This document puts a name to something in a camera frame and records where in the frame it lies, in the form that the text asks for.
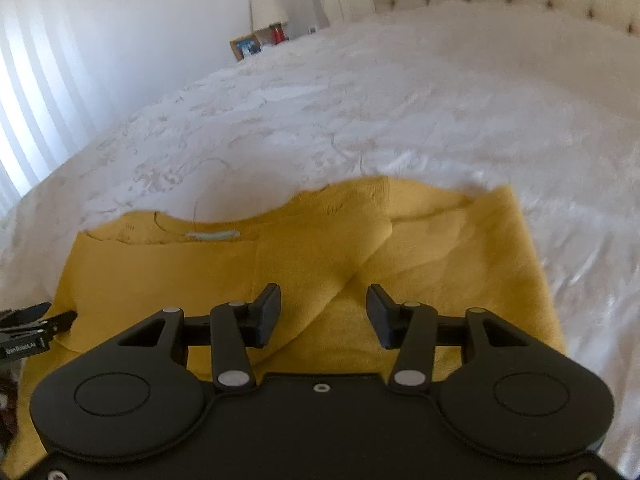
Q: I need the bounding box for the white window curtain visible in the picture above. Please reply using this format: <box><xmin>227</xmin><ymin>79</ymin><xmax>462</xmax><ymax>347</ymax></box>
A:
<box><xmin>1</xmin><ymin>0</ymin><xmax>118</xmax><ymax>216</ymax></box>

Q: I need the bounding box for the red bottle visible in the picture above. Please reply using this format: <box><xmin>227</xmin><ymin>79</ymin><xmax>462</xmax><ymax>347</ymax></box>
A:
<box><xmin>269</xmin><ymin>23</ymin><xmax>288</xmax><ymax>44</ymax></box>

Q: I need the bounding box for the white embroidered bedspread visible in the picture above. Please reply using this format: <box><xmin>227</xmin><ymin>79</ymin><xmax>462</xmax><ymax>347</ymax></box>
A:
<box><xmin>1</xmin><ymin>3</ymin><xmax>639</xmax><ymax>476</ymax></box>

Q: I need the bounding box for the yellow knit sweater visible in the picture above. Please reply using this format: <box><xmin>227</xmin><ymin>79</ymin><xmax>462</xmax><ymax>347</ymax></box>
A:
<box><xmin>3</xmin><ymin>177</ymin><xmax>564</xmax><ymax>478</ymax></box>

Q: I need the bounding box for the white table lamp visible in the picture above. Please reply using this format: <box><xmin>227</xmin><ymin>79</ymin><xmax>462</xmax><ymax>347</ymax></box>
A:
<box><xmin>250</xmin><ymin>0</ymin><xmax>288</xmax><ymax>32</ymax></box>

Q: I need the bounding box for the wooden picture frame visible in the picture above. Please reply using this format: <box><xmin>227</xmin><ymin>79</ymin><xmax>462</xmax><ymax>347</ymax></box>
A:
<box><xmin>230</xmin><ymin>34</ymin><xmax>262</xmax><ymax>62</ymax></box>

